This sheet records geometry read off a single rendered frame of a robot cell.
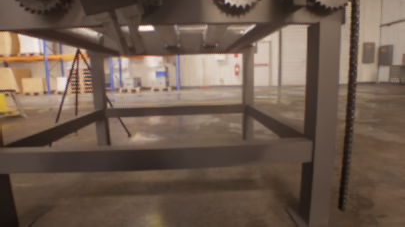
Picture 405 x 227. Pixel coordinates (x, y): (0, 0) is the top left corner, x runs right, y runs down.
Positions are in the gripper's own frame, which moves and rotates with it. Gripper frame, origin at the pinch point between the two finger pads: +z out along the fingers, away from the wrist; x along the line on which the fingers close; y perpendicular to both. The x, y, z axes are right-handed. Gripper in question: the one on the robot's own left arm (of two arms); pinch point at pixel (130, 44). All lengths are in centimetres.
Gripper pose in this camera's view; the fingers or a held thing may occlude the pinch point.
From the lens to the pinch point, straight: 51.5
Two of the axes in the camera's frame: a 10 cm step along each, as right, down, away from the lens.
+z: 2.0, 8.5, 4.9
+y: 1.0, -5.1, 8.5
